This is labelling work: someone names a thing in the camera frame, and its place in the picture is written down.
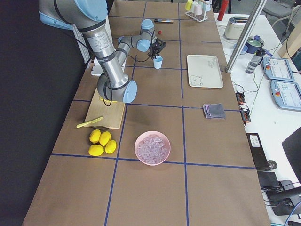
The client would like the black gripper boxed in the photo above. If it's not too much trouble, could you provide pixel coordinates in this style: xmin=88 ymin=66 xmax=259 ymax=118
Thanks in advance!
xmin=150 ymin=42 xmax=161 ymax=59

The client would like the steel muddler black tip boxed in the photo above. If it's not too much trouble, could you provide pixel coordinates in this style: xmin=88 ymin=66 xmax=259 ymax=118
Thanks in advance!
xmin=154 ymin=19 xmax=174 ymax=24

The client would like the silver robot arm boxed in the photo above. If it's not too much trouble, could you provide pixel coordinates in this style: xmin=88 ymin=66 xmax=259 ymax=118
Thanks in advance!
xmin=39 ymin=0 xmax=166 ymax=103

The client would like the light blue plastic cup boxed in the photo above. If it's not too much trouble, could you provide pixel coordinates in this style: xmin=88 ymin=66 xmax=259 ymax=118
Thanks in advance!
xmin=153 ymin=56 xmax=163 ymax=69

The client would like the white cup drying rack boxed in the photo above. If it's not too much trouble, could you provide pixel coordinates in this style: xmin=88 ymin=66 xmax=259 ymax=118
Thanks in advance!
xmin=185 ymin=0 xmax=208 ymax=22

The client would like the yellow-green cup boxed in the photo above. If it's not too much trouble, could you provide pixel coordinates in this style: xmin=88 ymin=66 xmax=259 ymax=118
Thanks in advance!
xmin=185 ymin=0 xmax=193 ymax=11

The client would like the pink cup on rack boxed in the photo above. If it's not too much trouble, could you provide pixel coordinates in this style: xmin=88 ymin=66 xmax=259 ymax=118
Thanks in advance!
xmin=190 ymin=2 xmax=202 ymax=16

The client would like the blue cup on rack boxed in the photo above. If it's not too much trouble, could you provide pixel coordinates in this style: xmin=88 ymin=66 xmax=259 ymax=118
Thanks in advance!
xmin=198 ymin=0 xmax=212 ymax=14

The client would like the pink bowl of ice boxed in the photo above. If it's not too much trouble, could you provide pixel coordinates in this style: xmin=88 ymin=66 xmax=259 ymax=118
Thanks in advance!
xmin=135 ymin=131 xmax=171 ymax=166

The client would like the cream bear serving tray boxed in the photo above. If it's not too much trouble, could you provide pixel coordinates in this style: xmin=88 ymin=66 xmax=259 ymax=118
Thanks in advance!
xmin=186 ymin=55 xmax=223 ymax=89

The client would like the lemon slices stack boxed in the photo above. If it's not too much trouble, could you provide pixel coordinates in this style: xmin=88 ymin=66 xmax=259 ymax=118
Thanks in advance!
xmin=99 ymin=96 xmax=117 ymax=104

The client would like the purple cloth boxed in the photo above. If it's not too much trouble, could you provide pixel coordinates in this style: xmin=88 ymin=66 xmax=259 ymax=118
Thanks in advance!
xmin=203 ymin=104 xmax=210 ymax=119

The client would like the bamboo cutting board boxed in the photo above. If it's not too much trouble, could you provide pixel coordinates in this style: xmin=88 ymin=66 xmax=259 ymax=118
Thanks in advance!
xmin=85 ymin=89 xmax=125 ymax=129

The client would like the cream toaster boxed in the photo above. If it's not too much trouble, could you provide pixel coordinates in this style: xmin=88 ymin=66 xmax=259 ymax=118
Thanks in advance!
xmin=224 ymin=17 xmax=248 ymax=40

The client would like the yellow-green plastic knife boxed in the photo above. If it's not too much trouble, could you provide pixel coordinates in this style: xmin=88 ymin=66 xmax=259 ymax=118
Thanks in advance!
xmin=76 ymin=116 xmax=103 ymax=128

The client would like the red bottle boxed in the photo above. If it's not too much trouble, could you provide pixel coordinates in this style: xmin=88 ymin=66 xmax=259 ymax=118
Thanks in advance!
xmin=217 ymin=0 xmax=229 ymax=21

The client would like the black power strip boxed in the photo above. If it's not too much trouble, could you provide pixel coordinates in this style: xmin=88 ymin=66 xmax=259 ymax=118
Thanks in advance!
xmin=239 ymin=105 xmax=251 ymax=124
xmin=236 ymin=92 xmax=246 ymax=104

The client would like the yellow lemon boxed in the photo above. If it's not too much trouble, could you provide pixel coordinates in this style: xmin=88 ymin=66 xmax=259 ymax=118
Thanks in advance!
xmin=99 ymin=131 xmax=111 ymax=146
xmin=89 ymin=129 xmax=101 ymax=144
xmin=88 ymin=144 xmax=104 ymax=156
xmin=105 ymin=140 xmax=117 ymax=154

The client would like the dark blue lidded pot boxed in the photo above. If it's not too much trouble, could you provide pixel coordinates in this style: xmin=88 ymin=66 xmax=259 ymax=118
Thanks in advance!
xmin=246 ymin=35 xmax=265 ymax=54

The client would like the clear water bottle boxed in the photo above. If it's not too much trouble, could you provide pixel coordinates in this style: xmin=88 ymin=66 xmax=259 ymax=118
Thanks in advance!
xmin=245 ymin=48 xmax=266 ymax=74

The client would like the upper teach pendant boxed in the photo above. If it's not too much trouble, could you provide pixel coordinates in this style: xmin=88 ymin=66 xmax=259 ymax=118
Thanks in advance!
xmin=262 ymin=56 xmax=294 ymax=82

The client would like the teach pendant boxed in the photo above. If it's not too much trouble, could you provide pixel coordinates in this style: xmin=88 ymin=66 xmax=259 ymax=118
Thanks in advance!
xmin=270 ymin=80 xmax=301 ymax=112
xmin=262 ymin=56 xmax=294 ymax=82

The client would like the white label card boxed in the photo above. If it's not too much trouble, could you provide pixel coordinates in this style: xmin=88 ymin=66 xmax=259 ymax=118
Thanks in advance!
xmin=249 ymin=135 xmax=261 ymax=147

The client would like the grey office chair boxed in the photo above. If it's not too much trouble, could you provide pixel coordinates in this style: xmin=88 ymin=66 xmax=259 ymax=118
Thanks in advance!
xmin=262 ymin=0 xmax=301 ymax=32

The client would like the lower teach pendant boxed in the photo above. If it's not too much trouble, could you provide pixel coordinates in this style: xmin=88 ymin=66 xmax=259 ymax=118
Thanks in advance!
xmin=270 ymin=80 xmax=301 ymax=112

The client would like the black monitor corner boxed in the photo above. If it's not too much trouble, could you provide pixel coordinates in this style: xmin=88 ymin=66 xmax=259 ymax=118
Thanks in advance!
xmin=282 ymin=128 xmax=301 ymax=181

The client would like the black monitor stand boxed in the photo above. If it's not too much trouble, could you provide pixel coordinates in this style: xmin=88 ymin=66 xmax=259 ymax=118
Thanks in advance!
xmin=257 ymin=171 xmax=301 ymax=216

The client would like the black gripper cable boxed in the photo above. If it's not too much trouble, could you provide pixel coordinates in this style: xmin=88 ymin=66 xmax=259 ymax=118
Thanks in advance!
xmin=136 ymin=30 xmax=157 ymax=63

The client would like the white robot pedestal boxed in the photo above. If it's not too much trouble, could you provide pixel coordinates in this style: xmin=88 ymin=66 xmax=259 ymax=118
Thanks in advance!
xmin=72 ymin=16 xmax=115 ymax=76

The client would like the aluminium frame post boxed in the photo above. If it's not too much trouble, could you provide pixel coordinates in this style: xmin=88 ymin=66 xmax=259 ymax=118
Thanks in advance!
xmin=225 ymin=0 xmax=267 ymax=73

